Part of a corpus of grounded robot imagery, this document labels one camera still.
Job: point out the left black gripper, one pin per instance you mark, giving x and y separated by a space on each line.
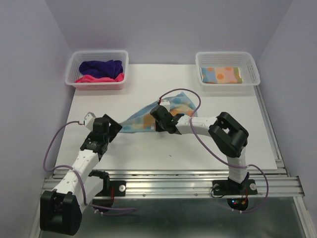
114 128

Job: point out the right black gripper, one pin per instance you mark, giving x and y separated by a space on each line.
158 128

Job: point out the light blue dotted towel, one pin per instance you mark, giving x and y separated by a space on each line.
142 121

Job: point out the orange dotted towel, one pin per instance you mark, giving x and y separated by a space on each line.
221 75

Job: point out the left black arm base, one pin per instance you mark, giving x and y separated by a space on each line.
104 200

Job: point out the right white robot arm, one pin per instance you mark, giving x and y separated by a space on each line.
230 137

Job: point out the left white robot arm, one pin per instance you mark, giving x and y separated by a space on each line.
61 208

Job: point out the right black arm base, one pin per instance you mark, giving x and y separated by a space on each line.
237 193

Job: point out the pink towel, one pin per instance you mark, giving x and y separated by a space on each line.
90 79

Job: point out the purple towel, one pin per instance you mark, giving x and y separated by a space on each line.
99 69

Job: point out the left white plastic basket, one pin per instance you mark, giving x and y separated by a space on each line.
72 72

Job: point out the white plastic basket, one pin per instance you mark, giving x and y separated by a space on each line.
72 72
242 60

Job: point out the right white plastic basket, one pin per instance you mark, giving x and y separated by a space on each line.
242 60

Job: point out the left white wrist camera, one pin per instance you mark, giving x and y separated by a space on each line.
89 120

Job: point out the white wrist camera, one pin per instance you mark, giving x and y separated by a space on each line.
165 103
89 120

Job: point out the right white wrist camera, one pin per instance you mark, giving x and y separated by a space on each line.
165 103

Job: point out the aluminium mounting rail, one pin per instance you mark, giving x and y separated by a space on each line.
141 184

